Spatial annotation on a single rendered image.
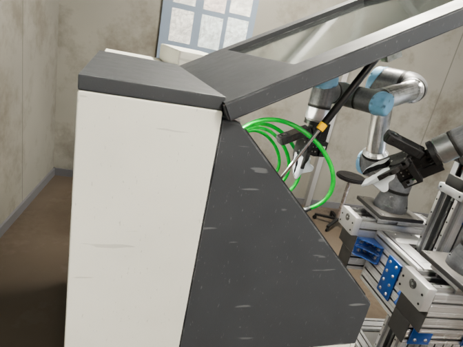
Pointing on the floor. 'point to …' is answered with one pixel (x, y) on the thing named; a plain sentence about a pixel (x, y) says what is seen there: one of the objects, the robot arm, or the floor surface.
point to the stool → (342, 195)
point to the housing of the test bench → (137, 199)
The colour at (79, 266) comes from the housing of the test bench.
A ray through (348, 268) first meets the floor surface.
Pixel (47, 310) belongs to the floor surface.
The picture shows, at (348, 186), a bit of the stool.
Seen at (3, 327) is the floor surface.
